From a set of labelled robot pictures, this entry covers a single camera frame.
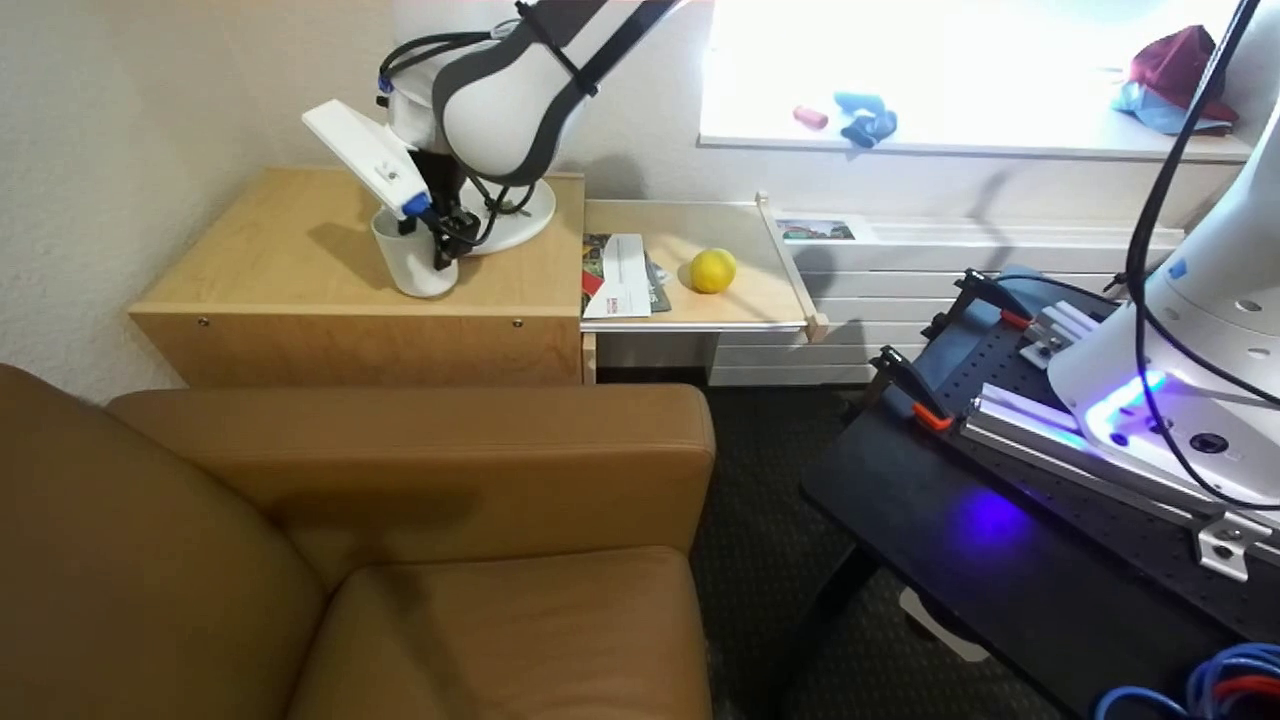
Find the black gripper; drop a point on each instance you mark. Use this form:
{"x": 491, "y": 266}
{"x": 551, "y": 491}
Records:
{"x": 445, "y": 177}

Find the white plastic cup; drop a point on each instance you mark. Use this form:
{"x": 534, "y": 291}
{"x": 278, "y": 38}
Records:
{"x": 409, "y": 256}

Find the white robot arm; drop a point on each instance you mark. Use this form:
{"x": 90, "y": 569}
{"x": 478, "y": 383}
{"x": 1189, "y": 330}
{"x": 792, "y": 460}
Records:
{"x": 491, "y": 107}

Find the white round plate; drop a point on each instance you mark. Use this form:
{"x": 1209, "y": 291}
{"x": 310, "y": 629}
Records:
{"x": 514, "y": 223}

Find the wooden cabinet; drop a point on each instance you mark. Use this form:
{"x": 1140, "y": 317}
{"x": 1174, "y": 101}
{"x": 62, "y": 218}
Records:
{"x": 290, "y": 291}

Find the white paper booklet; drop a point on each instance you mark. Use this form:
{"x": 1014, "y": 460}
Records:
{"x": 617, "y": 277}

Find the yellow lemon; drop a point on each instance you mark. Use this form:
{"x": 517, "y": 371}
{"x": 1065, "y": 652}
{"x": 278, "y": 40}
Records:
{"x": 708, "y": 271}

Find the pull-out wooden shelf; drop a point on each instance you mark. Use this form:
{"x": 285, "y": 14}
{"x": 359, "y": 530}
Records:
{"x": 761, "y": 298}

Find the pink small object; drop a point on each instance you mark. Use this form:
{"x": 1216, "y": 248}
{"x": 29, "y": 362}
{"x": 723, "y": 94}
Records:
{"x": 809, "y": 118}

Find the brown leather armchair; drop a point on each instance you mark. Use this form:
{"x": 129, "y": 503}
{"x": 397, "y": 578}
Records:
{"x": 353, "y": 555}

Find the blue cloth item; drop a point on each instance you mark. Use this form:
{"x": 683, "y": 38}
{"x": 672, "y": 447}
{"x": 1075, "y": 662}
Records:
{"x": 865, "y": 118}

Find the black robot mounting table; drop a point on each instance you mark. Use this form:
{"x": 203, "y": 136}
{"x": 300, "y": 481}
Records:
{"x": 1080, "y": 593}

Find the maroon baseball cap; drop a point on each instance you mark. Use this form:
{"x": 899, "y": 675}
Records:
{"x": 1161, "y": 76}

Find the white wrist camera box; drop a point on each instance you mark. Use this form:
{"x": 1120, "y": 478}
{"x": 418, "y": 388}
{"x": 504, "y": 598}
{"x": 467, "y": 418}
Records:
{"x": 375, "y": 152}

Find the white wall heater unit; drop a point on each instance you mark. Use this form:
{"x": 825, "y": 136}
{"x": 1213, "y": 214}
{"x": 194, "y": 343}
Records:
{"x": 902, "y": 229}

